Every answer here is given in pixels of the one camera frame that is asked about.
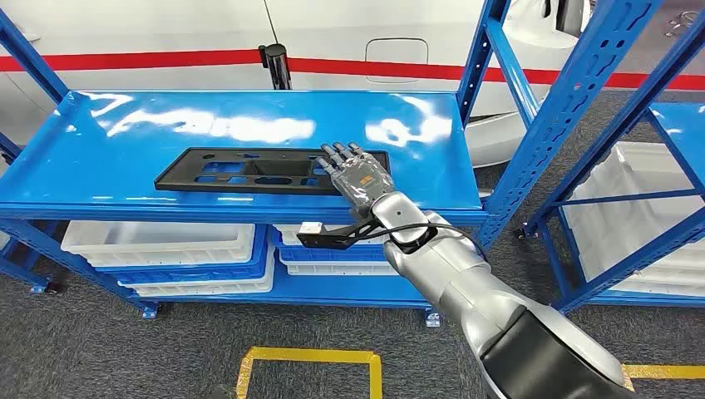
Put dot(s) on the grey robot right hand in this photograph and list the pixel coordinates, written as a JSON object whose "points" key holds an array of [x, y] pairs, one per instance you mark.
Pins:
{"points": [[361, 176]]}

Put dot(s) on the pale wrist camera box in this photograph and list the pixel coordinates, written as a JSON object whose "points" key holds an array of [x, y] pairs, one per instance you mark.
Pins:
{"points": [[311, 228]]}

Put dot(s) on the white car with red stripe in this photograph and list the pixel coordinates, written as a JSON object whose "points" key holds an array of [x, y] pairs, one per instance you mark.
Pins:
{"points": [[165, 33]]}

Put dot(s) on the blue metal shelf rack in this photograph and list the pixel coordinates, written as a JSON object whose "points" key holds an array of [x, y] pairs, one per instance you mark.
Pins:
{"points": [[685, 124], [82, 165]]}

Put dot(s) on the black plastic panel part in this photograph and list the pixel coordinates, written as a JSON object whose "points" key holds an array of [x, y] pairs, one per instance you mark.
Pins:
{"points": [[176, 177]]}

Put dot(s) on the black glossy post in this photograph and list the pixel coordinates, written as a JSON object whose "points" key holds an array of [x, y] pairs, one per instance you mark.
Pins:
{"points": [[278, 66]]}

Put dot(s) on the large white plastic bin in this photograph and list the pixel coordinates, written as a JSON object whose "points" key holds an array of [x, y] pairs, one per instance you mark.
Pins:
{"points": [[633, 220]]}

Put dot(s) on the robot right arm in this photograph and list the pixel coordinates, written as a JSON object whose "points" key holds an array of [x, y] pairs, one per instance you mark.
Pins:
{"points": [[468, 286]]}

